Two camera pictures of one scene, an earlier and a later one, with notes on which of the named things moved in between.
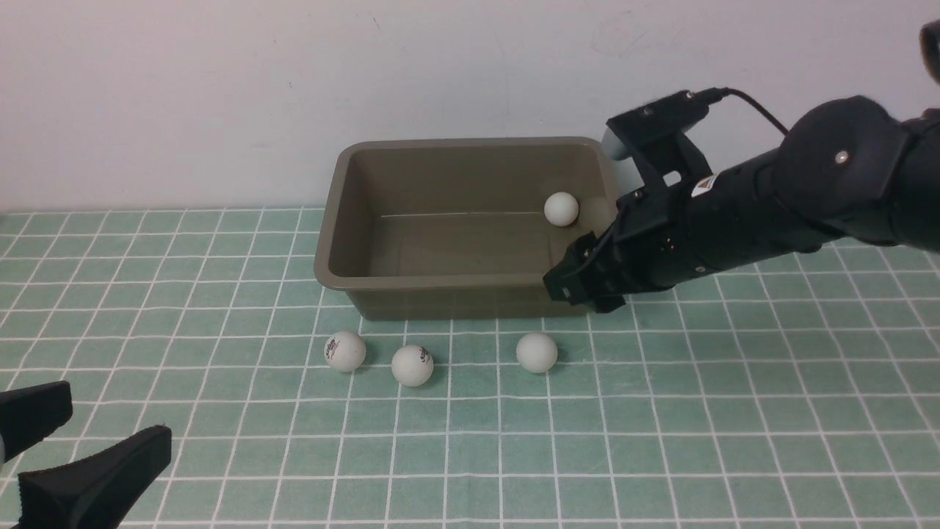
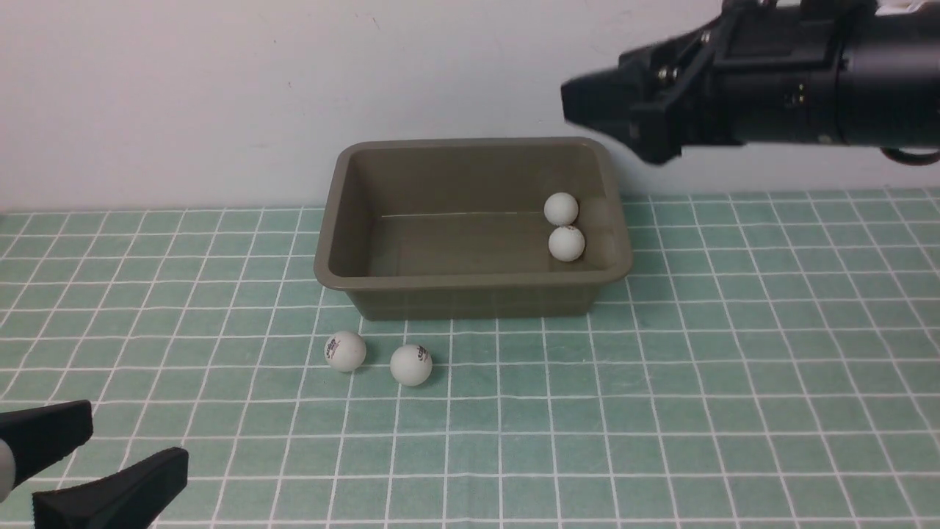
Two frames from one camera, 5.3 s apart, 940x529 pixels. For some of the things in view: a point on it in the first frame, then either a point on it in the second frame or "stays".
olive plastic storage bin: x=458 y=228 stays
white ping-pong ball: x=412 y=365 stays
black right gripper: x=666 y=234 to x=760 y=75
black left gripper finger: x=29 y=414 to x=42 y=436
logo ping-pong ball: x=344 y=350 stays
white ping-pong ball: x=537 y=352 to x=566 y=243
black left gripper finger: x=95 y=491 to x=131 y=496
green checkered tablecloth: x=805 y=394 stays
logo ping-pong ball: x=560 y=209 stays
